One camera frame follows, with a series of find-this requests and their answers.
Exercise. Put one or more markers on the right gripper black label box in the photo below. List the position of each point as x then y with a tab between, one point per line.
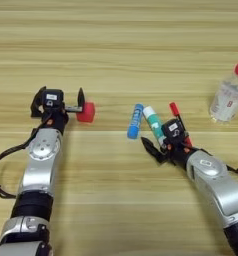
173	128

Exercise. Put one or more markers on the clear bottle with red cap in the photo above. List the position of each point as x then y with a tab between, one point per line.
229	100

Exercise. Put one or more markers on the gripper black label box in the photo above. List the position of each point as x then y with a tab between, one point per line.
173	128
53	98

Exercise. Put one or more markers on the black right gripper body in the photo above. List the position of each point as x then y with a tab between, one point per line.
177	150

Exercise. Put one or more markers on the blue glue stick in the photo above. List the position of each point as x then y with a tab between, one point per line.
135	121

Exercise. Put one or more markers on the red marker pen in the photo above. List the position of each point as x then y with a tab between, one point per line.
175	111

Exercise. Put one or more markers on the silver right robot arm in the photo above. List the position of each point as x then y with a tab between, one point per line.
221	193

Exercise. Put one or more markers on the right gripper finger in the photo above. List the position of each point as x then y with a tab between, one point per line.
151	148

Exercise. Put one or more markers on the white and green glue stick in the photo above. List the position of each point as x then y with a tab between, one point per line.
152	121

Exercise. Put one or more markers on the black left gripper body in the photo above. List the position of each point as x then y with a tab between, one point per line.
56	118

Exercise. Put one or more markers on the red cube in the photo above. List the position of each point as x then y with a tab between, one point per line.
87	112

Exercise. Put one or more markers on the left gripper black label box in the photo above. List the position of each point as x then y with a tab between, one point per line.
53	98

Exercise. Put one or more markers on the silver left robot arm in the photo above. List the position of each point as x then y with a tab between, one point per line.
37	173

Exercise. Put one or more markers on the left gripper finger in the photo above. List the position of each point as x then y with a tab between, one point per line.
81	99
37	103

